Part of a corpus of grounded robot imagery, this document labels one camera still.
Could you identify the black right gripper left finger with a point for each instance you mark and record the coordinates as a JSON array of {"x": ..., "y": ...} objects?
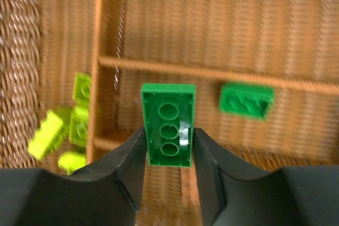
[{"x": 105, "y": 192}]

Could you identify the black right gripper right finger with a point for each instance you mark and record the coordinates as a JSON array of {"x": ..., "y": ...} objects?
[{"x": 235, "y": 192}]

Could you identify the small lime sloped lego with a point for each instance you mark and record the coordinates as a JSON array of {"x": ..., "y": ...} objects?
[{"x": 71, "y": 161}]

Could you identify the lime angled lego brick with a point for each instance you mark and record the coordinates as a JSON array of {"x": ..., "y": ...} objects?
[{"x": 78, "y": 126}]

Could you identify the lime long lego brick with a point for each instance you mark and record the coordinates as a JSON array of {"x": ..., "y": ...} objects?
[{"x": 51, "y": 133}]

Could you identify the green lego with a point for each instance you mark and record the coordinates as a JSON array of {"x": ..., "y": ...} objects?
[{"x": 246, "y": 100}]

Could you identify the green tall lego brick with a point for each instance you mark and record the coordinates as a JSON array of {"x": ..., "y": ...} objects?
[{"x": 168, "y": 112}]

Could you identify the lime square lego brick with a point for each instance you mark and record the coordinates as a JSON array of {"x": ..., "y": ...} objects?
[{"x": 82, "y": 89}]

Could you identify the brown wicker divided basket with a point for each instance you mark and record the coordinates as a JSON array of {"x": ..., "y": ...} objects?
[{"x": 290, "y": 45}]

